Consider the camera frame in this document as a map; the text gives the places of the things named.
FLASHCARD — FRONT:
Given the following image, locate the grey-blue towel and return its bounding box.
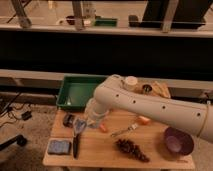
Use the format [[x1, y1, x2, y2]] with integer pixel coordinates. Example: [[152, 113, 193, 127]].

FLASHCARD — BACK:
[[73, 118, 87, 136]]

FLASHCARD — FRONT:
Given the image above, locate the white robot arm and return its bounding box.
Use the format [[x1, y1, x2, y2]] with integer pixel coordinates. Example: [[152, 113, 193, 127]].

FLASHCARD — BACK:
[[85, 75, 213, 143]]

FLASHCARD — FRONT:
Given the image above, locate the green plastic tray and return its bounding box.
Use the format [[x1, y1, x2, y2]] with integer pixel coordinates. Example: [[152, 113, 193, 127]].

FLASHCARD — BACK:
[[56, 76, 105, 112]]

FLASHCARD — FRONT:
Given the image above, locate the small metal cup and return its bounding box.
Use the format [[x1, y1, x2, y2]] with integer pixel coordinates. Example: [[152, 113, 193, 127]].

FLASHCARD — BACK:
[[142, 84, 152, 93]]

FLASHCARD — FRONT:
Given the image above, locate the orange carrot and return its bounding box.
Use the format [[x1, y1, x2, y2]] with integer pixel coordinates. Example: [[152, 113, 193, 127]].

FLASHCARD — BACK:
[[99, 123, 108, 133]]

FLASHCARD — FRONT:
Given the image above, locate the metal fork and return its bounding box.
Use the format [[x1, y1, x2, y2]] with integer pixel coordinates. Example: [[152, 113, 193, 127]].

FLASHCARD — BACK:
[[110, 123, 139, 137]]

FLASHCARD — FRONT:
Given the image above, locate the yellow apple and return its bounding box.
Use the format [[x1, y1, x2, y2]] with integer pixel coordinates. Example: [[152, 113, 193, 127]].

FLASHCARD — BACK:
[[137, 116, 151, 125]]

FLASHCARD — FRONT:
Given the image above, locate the small black brush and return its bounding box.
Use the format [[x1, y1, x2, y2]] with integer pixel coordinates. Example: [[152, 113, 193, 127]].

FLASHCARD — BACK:
[[63, 113, 75, 128]]

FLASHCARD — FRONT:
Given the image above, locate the brown pine cone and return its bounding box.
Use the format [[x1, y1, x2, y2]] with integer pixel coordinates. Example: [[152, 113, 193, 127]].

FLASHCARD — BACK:
[[115, 139, 150, 162]]

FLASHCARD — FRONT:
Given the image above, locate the blue sponge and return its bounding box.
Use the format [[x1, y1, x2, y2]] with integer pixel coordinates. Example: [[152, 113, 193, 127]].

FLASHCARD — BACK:
[[47, 140, 71, 155]]

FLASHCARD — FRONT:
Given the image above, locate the black power adapter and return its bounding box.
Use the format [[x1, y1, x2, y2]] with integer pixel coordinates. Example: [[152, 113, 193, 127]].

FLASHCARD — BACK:
[[21, 111, 32, 121]]

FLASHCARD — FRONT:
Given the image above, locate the purple bowl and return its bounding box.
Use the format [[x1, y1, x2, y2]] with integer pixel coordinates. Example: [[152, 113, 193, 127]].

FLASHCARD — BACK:
[[163, 127, 194, 156]]

